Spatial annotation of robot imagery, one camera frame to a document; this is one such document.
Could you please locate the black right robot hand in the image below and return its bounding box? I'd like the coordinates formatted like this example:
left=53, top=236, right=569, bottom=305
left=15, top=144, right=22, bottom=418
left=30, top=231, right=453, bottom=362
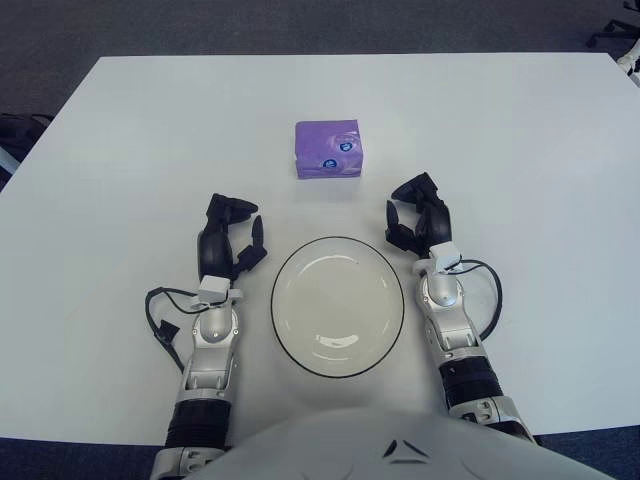
left=384, top=172, right=455, bottom=260

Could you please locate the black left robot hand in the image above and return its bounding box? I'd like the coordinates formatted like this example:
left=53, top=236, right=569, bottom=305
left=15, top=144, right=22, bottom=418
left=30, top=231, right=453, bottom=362
left=196, top=192, right=268, bottom=282

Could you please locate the purple tissue paper pack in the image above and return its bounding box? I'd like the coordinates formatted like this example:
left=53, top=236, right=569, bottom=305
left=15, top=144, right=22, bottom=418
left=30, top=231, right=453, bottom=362
left=293, top=118, right=365, bottom=180

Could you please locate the white plate with black rim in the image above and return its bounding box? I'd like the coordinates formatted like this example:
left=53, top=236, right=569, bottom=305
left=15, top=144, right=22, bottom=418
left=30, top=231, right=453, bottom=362
left=270, top=235, right=405, bottom=378

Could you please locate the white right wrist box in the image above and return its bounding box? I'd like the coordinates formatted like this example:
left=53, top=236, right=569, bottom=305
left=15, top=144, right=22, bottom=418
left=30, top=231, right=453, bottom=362
left=430, top=241, right=462, bottom=274

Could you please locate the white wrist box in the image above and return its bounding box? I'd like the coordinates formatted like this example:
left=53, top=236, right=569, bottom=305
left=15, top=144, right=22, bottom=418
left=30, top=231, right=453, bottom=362
left=198, top=275, right=232, bottom=304
left=430, top=241, right=462, bottom=274

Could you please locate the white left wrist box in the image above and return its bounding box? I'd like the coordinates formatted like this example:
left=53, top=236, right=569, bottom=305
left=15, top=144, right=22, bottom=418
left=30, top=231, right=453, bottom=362
left=198, top=275, right=232, bottom=304

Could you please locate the black bag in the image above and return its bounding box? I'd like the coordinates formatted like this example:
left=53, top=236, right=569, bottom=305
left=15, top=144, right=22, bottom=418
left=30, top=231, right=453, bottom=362
left=0, top=113, right=55, bottom=166

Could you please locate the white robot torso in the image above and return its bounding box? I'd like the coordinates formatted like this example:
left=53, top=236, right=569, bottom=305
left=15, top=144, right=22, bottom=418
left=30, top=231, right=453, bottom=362
left=199, top=403, right=609, bottom=480

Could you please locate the white machine part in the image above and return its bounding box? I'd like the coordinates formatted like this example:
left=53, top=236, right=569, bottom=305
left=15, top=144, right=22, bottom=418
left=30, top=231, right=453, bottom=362
left=616, top=42, right=640, bottom=89

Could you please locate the black office chair base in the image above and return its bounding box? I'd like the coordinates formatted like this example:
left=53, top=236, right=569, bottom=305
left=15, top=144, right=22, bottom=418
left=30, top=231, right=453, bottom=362
left=585, top=0, right=640, bottom=49

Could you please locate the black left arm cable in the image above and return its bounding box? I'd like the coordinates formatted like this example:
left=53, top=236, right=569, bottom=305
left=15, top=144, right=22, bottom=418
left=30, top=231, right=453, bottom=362
left=144, top=285, right=202, bottom=374

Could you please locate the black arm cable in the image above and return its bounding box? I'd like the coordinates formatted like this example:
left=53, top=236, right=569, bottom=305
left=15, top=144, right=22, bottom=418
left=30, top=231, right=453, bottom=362
left=444, top=258, right=503, bottom=346
left=144, top=285, right=202, bottom=374

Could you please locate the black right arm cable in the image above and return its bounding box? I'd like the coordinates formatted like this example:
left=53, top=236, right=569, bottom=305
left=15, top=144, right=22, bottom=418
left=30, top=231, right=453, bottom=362
left=444, top=258, right=503, bottom=346

